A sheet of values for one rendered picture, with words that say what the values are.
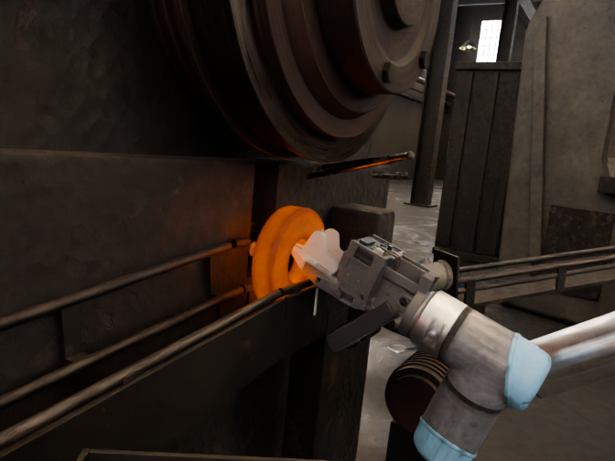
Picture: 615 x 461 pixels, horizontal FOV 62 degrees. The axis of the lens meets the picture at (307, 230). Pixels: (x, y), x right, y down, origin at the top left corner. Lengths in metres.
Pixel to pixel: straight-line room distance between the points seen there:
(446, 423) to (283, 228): 0.31
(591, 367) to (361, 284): 0.30
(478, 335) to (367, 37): 0.36
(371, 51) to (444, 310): 0.31
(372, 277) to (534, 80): 2.86
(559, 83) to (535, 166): 0.48
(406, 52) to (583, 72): 2.68
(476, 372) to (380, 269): 0.16
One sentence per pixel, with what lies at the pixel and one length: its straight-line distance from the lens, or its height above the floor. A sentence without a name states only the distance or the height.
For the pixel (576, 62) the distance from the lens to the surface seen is 3.40.
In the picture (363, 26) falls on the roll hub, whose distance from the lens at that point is 0.59.
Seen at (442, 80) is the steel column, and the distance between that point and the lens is 9.53.
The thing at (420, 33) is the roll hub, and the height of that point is 1.07.
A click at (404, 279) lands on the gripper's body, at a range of 0.65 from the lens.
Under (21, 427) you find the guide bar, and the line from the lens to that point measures 0.46.
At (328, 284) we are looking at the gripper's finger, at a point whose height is 0.73.
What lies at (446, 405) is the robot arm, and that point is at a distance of 0.66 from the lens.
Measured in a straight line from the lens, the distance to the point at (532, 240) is 3.37.
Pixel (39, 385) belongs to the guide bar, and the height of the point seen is 0.67.
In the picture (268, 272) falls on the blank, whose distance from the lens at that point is 0.68.
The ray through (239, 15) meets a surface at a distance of 0.55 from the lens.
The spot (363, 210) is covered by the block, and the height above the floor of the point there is 0.80.
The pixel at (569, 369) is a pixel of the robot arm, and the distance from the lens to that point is 0.75.
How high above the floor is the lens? 0.90
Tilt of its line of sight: 10 degrees down
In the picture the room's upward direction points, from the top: 5 degrees clockwise
